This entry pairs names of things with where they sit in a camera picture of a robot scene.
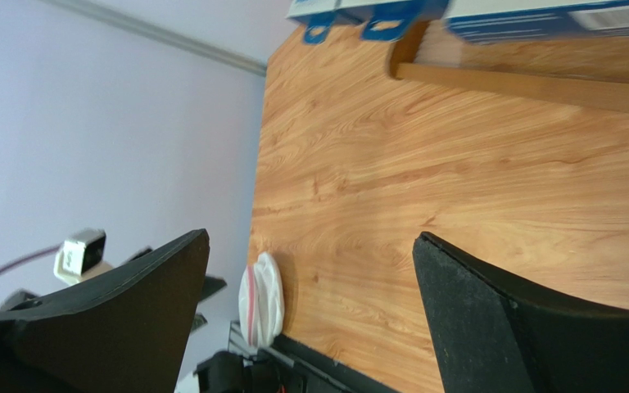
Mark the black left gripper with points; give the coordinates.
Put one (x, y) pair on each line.
(211, 286)

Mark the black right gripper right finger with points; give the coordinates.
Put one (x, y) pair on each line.
(494, 331)

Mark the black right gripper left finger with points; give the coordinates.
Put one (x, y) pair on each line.
(125, 330)

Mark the blue Harry's razor box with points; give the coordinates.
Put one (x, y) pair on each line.
(317, 16)
(490, 22)
(387, 20)

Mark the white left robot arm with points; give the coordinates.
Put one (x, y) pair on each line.
(21, 296)

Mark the wooden two-tier shelf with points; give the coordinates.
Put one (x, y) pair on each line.
(587, 72)

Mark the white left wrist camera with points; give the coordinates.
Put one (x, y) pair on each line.
(80, 257)

